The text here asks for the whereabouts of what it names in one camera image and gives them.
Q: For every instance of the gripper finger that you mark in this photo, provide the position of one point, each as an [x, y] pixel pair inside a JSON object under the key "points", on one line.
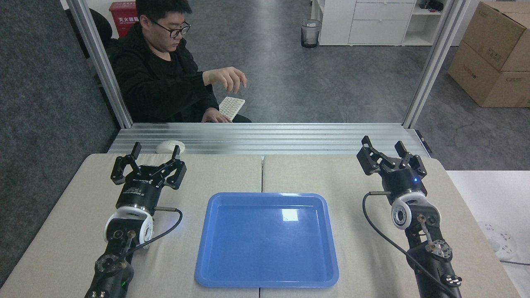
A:
{"points": [[366, 161], [120, 171], [416, 163], [176, 171]]}

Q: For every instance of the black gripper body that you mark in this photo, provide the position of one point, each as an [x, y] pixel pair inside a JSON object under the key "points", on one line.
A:
{"points": [[140, 190], [403, 182]]}

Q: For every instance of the blue plastic tray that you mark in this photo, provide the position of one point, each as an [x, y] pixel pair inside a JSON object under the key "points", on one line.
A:
{"points": [[267, 244]]}

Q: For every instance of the person's left hand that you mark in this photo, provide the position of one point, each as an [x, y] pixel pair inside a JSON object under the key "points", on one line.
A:
{"points": [[215, 116]]}

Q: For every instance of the person's right hand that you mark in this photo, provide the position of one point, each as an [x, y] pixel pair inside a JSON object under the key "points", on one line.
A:
{"points": [[225, 78]]}

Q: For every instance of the white computer mouse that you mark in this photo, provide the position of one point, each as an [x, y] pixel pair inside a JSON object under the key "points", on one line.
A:
{"points": [[169, 147]]}

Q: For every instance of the white keyboard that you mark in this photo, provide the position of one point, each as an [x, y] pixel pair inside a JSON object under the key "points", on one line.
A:
{"points": [[232, 105]]}

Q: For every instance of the ribbed aluminium bench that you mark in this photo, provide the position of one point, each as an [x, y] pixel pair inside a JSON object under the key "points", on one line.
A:
{"points": [[269, 138]]}

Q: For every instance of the person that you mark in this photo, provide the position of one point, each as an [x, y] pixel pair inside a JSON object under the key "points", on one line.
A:
{"points": [[149, 74]]}

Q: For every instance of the large cardboard box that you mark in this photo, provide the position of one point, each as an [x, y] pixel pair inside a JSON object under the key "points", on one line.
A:
{"points": [[480, 80]]}

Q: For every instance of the white power strip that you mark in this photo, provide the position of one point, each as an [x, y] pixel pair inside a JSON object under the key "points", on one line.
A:
{"points": [[499, 240]]}

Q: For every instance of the white drawer cabinet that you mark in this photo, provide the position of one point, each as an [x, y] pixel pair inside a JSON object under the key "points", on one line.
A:
{"points": [[372, 22]]}

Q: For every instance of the grey trash bin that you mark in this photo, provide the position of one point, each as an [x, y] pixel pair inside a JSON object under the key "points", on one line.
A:
{"points": [[310, 33]]}

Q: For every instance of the black office chair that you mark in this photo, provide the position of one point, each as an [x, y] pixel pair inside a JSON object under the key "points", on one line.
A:
{"points": [[101, 25]]}

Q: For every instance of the red fire extinguisher box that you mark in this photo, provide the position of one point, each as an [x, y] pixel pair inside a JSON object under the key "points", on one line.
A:
{"points": [[124, 18]]}

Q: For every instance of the small cardboard box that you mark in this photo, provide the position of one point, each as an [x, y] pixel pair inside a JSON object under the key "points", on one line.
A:
{"points": [[497, 33]]}

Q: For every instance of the black bench bracket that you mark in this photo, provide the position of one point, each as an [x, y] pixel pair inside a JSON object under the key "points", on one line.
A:
{"points": [[424, 141]]}

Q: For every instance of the silver aluminium post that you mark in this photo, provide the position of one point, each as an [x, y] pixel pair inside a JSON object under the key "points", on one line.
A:
{"points": [[101, 62], [434, 62]]}

